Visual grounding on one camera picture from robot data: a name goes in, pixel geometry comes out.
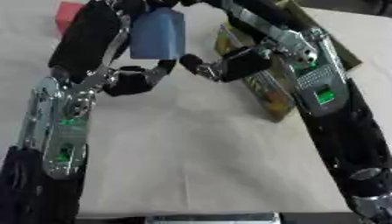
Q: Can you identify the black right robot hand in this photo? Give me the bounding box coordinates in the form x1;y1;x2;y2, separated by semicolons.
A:
178;0;314;83

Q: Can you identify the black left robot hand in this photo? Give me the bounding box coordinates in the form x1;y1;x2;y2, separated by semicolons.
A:
47;0;181;98

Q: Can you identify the blue block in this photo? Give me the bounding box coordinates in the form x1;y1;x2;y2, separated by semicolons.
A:
129;6;187;61

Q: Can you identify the red block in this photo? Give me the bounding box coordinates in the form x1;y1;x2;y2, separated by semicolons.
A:
53;1;88;35

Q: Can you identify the silver metal plate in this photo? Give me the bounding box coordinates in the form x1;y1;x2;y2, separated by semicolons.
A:
143;212;284;224

